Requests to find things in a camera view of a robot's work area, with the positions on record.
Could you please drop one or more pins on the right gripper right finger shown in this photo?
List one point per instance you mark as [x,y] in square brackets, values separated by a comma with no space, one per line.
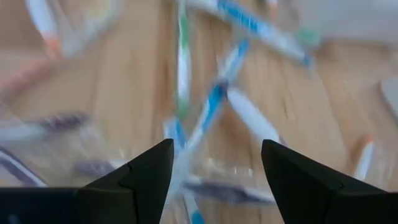
[298,186]

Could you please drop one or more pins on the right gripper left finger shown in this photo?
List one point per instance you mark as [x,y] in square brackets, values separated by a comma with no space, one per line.
[146,186]

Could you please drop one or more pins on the blue toothbrush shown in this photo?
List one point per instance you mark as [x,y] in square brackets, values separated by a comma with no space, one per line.
[217,96]
[177,132]
[261,31]

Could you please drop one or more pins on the green toothbrush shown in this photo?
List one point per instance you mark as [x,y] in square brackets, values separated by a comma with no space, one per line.
[308,36]
[183,59]

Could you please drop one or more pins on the orange toothbrush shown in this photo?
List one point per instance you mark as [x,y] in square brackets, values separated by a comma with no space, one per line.
[43,28]
[25,77]
[363,158]

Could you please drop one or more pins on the wide white plastic bin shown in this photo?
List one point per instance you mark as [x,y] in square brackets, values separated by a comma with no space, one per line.
[348,18]

